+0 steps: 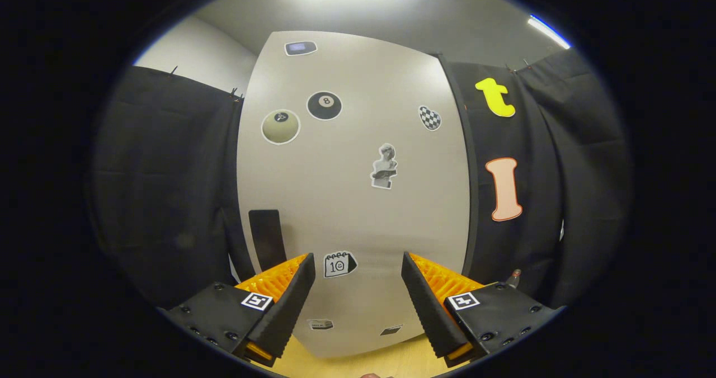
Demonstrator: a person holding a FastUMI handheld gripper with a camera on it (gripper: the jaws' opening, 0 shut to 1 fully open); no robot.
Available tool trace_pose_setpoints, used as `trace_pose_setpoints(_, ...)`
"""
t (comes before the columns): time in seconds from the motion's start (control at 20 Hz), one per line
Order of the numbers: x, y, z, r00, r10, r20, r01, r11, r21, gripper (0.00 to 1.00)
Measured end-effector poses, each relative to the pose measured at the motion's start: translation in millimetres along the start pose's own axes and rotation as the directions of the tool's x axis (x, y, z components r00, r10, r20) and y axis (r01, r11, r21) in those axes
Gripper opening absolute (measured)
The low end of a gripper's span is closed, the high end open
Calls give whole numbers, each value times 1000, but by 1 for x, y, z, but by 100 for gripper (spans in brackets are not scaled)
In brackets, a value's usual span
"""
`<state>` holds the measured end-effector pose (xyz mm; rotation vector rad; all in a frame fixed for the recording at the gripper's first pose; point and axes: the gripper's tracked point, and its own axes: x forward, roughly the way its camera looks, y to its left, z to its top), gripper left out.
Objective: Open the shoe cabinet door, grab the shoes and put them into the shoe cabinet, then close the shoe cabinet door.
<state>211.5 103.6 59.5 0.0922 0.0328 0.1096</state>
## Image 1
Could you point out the black backdrop cloth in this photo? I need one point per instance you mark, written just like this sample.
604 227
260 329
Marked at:
168 171

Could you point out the ceiling tube light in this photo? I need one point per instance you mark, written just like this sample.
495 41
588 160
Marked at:
549 31

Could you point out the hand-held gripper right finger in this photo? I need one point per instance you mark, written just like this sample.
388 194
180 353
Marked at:
428 311

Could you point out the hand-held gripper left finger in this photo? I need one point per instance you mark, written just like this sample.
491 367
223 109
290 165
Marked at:
291 305

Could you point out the dark grey shoe cabinet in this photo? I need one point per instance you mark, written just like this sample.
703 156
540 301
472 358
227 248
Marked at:
474 216

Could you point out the plastic bottle with red label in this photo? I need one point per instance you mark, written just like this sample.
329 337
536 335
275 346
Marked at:
513 279

